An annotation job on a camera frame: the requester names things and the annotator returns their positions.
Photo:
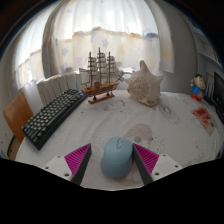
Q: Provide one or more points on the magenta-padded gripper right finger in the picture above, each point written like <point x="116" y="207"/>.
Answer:
<point x="147" y="159"/>

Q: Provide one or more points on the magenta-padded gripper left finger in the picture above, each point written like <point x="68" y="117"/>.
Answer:
<point x="77" y="159"/>

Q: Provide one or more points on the light blue computer mouse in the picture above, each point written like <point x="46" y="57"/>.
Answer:
<point x="116" y="156"/>

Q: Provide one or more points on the red printed mouse pad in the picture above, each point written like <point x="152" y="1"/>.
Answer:
<point x="204" y="120"/>

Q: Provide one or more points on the white printed tablecloth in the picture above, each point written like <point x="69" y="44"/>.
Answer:
<point x="173" y="140"/>

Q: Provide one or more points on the black mechanical keyboard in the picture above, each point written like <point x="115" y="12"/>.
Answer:
<point x="51" y="116"/>

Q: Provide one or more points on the large white conch shell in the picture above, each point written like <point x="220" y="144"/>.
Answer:
<point x="143" y="86"/>

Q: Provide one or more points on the orange wooden chair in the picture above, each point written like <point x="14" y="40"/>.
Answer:
<point x="16" y="116"/>

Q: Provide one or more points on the wooden sailing ship model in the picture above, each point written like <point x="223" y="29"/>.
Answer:
<point x="100" y="86"/>

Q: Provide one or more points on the white radiator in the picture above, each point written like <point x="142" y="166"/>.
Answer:
<point x="56" y="85"/>

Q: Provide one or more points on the cartoon boy figurine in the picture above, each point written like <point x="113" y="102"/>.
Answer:
<point x="198" y="88"/>

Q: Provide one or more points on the black wifi router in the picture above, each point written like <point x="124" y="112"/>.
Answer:
<point x="209" y="95"/>

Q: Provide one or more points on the black computer monitor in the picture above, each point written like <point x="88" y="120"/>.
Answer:
<point x="219" y="93"/>

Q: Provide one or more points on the white star-print curtain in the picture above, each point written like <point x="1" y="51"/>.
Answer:
<point x="110" y="36"/>

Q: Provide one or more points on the white wall shelf unit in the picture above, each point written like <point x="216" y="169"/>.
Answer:
<point x="208" y="46"/>

